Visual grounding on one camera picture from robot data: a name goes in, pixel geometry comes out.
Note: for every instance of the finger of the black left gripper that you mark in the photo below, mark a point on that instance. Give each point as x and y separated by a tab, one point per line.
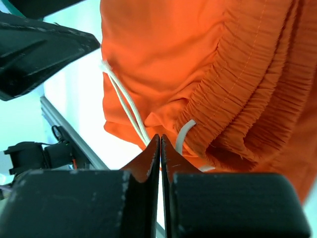
32	51
38	9

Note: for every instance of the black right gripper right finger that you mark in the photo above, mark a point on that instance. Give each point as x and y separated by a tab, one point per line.
227	205

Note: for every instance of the aluminium mounting rail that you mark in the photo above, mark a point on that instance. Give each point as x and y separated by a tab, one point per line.
71	134

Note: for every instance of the orange shorts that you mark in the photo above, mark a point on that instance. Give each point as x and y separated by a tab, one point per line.
232	83

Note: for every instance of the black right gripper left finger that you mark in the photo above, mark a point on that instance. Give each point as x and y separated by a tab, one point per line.
86	203

